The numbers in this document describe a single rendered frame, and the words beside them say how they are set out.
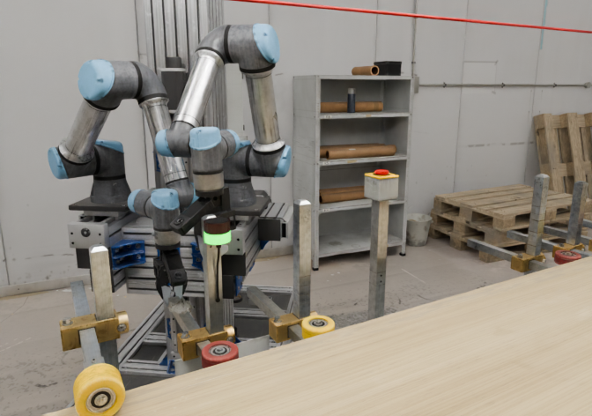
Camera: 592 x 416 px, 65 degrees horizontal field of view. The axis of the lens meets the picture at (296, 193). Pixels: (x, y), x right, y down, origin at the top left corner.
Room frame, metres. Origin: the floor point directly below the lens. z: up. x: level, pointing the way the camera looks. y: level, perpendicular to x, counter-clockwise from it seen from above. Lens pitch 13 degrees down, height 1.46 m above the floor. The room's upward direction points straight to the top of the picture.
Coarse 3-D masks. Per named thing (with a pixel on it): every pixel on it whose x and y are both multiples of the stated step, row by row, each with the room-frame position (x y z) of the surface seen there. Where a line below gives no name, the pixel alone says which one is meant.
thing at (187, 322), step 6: (168, 300) 1.26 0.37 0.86; (174, 300) 1.25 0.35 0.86; (180, 300) 1.25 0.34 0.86; (174, 312) 1.20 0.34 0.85; (186, 312) 1.18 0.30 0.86; (180, 318) 1.15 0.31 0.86; (186, 318) 1.14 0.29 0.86; (192, 318) 1.14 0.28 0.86; (180, 324) 1.16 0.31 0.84; (186, 324) 1.11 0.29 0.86; (192, 324) 1.11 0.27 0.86; (186, 330) 1.10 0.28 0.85; (192, 330) 1.08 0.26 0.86; (204, 342) 1.02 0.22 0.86; (198, 348) 1.01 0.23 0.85; (198, 354) 1.01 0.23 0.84
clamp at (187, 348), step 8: (200, 328) 1.07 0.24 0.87; (224, 328) 1.07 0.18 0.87; (232, 328) 1.08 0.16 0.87; (192, 336) 1.03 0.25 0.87; (200, 336) 1.03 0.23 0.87; (208, 336) 1.03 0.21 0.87; (216, 336) 1.04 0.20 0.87; (224, 336) 1.05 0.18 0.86; (232, 336) 1.06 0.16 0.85; (184, 344) 1.00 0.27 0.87; (192, 344) 1.01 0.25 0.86; (184, 352) 1.00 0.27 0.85; (192, 352) 1.01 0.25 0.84; (184, 360) 1.00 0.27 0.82
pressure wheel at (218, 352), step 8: (208, 344) 0.94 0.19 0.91; (216, 344) 0.94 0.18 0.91; (224, 344) 0.94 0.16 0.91; (232, 344) 0.94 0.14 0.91; (208, 352) 0.90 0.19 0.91; (216, 352) 0.91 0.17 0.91; (224, 352) 0.91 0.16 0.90; (232, 352) 0.90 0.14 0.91; (208, 360) 0.88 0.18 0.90; (216, 360) 0.87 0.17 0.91; (224, 360) 0.88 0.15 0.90
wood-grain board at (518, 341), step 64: (384, 320) 1.06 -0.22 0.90; (448, 320) 1.06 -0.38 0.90; (512, 320) 1.06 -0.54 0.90; (576, 320) 1.06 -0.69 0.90; (192, 384) 0.80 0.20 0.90; (256, 384) 0.80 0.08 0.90; (320, 384) 0.80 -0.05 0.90; (384, 384) 0.80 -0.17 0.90; (448, 384) 0.80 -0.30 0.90; (512, 384) 0.80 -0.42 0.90; (576, 384) 0.80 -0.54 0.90
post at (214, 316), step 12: (204, 216) 1.07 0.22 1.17; (204, 252) 1.06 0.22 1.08; (216, 252) 1.05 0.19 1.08; (204, 264) 1.06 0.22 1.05; (216, 264) 1.05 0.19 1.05; (204, 276) 1.07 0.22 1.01; (216, 276) 1.05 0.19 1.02; (204, 288) 1.07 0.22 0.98; (216, 288) 1.05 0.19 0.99; (216, 312) 1.05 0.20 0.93; (216, 324) 1.05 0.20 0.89
